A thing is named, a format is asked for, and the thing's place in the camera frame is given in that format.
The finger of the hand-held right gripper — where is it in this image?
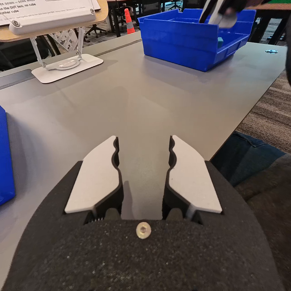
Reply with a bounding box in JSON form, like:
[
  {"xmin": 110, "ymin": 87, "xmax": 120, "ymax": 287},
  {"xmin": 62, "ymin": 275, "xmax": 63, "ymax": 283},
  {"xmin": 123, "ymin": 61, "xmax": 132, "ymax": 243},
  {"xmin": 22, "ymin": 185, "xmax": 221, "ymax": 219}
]
[
  {"xmin": 198, "ymin": 0, "xmax": 225, "ymax": 25},
  {"xmin": 214, "ymin": 13, "xmax": 238, "ymax": 29}
]

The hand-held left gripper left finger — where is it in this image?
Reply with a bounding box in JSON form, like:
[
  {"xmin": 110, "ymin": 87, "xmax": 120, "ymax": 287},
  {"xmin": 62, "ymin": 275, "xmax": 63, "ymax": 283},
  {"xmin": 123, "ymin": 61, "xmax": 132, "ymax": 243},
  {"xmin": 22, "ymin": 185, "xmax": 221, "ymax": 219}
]
[{"xmin": 64, "ymin": 136, "xmax": 124, "ymax": 220}]

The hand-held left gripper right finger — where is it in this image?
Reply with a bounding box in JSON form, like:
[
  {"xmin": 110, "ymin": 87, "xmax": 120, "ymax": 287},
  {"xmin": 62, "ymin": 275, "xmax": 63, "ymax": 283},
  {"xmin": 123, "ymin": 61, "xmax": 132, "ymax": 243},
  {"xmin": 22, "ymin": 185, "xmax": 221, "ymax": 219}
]
[{"xmin": 162, "ymin": 135, "xmax": 223, "ymax": 220}]

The blue plastic bin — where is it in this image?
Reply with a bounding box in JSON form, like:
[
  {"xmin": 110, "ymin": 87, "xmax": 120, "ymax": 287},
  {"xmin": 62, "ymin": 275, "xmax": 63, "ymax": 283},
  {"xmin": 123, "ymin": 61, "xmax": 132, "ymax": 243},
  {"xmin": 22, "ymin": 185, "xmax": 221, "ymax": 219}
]
[
  {"xmin": 0, "ymin": 105, "xmax": 16, "ymax": 206},
  {"xmin": 137, "ymin": 9, "xmax": 257, "ymax": 73}
]

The grey desk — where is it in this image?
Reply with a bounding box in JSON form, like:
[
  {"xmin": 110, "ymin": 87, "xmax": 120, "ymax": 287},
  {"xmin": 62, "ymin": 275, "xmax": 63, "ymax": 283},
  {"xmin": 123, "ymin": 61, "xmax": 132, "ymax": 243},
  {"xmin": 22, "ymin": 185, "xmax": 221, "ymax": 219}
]
[{"xmin": 0, "ymin": 31, "xmax": 288, "ymax": 282}]

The person's right hand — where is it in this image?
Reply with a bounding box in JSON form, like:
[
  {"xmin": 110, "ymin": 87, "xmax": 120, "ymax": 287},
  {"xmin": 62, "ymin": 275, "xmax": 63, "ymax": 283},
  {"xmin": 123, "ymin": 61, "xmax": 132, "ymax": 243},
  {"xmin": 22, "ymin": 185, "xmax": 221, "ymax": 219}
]
[{"xmin": 225, "ymin": 0, "xmax": 271, "ymax": 17}]

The brown table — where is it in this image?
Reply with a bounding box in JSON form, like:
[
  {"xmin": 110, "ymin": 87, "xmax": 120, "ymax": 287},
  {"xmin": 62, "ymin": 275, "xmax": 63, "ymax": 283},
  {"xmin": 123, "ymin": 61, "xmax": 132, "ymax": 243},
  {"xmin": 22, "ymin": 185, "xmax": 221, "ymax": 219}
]
[{"xmin": 246, "ymin": 3, "xmax": 291, "ymax": 45}]

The orange traffic cone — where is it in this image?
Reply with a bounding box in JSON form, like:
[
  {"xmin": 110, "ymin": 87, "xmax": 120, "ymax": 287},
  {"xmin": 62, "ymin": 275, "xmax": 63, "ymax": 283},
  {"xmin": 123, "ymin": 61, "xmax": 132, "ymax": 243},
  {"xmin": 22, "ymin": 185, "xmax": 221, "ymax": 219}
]
[{"xmin": 124, "ymin": 9, "xmax": 136, "ymax": 34}]

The person's grey hoodie torso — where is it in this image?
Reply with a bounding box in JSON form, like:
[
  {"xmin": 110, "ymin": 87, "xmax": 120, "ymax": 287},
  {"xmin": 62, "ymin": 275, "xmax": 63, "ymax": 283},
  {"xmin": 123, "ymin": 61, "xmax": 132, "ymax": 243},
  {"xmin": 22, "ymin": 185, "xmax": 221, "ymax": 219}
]
[{"xmin": 234, "ymin": 155, "xmax": 291, "ymax": 291}]

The black office chair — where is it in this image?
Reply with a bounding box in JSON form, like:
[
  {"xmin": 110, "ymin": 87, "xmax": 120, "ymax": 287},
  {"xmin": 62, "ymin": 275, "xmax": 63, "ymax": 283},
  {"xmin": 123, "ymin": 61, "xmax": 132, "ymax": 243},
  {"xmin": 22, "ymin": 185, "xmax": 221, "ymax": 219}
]
[{"xmin": 85, "ymin": 24, "xmax": 107, "ymax": 38}]

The wooden document stand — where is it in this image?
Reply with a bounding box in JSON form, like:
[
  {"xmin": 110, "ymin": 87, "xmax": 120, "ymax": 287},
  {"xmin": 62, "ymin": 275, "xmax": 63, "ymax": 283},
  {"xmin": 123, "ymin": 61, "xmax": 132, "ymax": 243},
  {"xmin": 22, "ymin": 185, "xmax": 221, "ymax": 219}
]
[{"xmin": 0, "ymin": 0, "xmax": 109, "ymax": 84}]

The printed instruction poster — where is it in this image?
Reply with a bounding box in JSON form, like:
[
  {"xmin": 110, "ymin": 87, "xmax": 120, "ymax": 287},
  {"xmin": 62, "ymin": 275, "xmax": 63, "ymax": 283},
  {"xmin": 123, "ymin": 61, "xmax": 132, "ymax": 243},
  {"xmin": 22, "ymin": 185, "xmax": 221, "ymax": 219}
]
[{"xmin": 52, "ymin": 30, "xmax": 79, "ymax": 51}]

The printed instruction sheet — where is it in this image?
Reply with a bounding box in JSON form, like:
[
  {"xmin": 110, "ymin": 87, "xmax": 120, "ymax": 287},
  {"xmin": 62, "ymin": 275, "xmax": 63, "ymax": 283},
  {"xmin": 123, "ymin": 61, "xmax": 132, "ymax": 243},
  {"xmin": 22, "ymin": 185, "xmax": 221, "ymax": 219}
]
[{"xmin": 0, "ymin": 0, "xmax": 101, "ymax": 24}]

